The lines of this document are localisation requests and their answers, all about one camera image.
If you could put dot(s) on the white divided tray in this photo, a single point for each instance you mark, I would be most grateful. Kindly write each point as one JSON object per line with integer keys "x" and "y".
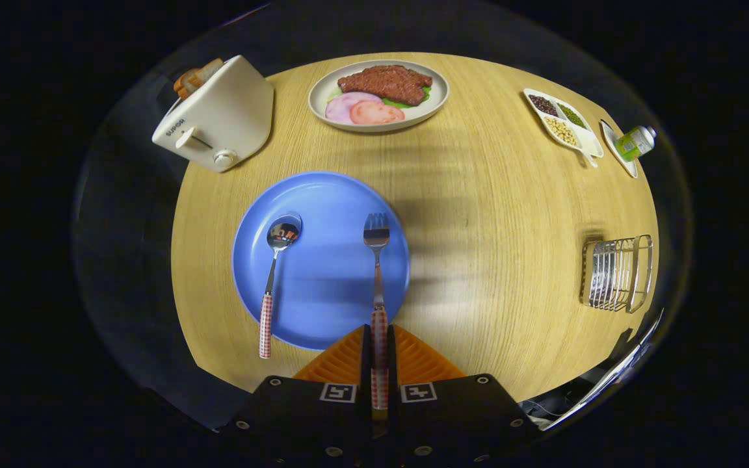
{"x": 586, "y": 138}

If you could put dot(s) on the pile of dark red beans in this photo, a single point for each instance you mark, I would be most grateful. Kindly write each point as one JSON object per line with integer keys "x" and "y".
{"x": 542, "y": 105}

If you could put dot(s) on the red tomato slice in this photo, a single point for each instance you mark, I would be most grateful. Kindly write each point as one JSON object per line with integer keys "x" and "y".
{"x": 378, "y": 114}

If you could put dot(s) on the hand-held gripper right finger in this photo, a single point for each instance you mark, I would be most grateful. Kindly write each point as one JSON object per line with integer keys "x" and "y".
{"x": 452, "y": 422}

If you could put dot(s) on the pile of green mung beans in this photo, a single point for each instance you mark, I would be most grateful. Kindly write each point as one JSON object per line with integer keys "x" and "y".
{"x": 571, "y": 116}

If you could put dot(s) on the toast bread slice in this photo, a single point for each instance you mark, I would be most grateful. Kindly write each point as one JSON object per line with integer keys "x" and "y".
{"x": 186, "y": 83}
{"x": 209, "y": 70}

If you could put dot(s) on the white round plate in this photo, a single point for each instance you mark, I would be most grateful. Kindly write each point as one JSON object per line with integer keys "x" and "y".
{"x": 436, "y": 97}

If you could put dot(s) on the green label bottle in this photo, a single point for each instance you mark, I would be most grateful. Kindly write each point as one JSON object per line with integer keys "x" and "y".
{"x": 633, "y": 143}

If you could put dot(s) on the blue plate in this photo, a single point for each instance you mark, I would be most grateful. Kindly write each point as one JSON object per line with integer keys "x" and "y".
{"x": 329, "y": 260}

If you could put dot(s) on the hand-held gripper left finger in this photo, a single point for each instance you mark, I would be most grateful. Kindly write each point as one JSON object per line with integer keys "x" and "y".
{"x": 303, "y": 422}

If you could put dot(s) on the pink ham slice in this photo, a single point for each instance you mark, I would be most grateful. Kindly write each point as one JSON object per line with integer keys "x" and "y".
{"x": 342, "y": 106}

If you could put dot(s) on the white toaster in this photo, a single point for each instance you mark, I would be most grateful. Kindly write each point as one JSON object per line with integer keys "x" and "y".
{"x": 225, "y": 110}

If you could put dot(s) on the brown meat steak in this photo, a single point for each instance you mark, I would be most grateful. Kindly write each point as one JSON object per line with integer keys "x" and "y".
{"x": 384, "y": 83}

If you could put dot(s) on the small white dish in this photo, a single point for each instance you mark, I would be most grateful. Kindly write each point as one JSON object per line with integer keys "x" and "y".
{"x": 615, "y": 146}

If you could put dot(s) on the green lettuce leaf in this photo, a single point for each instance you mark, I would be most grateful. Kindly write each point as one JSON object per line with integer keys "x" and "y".
{"x": 407, "y": 103}

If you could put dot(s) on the pile of yellow soybeans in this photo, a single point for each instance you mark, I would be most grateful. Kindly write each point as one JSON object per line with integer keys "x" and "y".
{"x": 561, "y": 131}

